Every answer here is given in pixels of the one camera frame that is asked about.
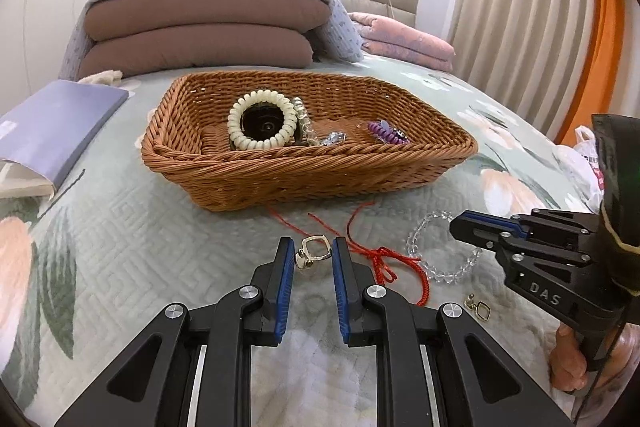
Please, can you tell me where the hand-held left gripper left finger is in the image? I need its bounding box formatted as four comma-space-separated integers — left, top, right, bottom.
52, 237, 296, 427

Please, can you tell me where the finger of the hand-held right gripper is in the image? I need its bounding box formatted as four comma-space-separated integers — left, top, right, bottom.
495, 233, 597, 271
449, 208, 601, 253

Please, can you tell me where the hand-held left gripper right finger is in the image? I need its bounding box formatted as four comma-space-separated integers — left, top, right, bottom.
332, 237, 576, 427

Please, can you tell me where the gold square earring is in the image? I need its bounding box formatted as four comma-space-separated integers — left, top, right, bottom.
466, 294, 494, 323
297, 234, 334, 271

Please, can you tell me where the clear crystal bead bracelet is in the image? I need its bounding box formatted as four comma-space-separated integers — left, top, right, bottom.
406, 209, 484, 286

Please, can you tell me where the brown wicker basket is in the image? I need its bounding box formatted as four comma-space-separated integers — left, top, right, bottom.
140, 71, 479, 212

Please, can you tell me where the purple coil hair tie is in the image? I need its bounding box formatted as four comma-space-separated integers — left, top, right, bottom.
367, 121, 410, 146

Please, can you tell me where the black wrist watch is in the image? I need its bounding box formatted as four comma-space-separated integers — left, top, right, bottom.
230, 102, 303, 148

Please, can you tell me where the cream coil hair tie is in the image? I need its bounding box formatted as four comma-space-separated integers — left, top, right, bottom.
227, 90, 298, 151

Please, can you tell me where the person's right hand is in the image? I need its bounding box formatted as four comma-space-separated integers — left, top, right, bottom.
549, 324, 640, 408

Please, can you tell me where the white plastic bag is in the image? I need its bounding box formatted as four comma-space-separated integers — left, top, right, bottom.
552, 124, 610, 214

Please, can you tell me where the pink folded blanket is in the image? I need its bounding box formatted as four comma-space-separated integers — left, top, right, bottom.
347, 12, 456, 72

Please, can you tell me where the orange curtain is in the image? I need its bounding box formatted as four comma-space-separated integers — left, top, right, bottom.
555, 0, 638, 148

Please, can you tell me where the beige pleated curtain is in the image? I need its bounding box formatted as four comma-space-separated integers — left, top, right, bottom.
447, 0, 603, 138

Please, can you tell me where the brown pillow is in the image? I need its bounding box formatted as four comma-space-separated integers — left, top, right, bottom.
82, 0, 328, 42
77, 24, 315, 80

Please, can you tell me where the white fluffy cloth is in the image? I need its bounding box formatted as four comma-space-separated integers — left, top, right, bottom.
77, 69, 125, 88

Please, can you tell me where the blue cover book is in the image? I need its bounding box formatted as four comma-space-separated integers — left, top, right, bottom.
0, 79, 132, 198

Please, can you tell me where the red cord bracelet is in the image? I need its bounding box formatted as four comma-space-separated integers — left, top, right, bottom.
265, 202, 432, 308

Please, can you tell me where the thin black cable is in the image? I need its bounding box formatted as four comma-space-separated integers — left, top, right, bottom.
572, 322, 628, 427

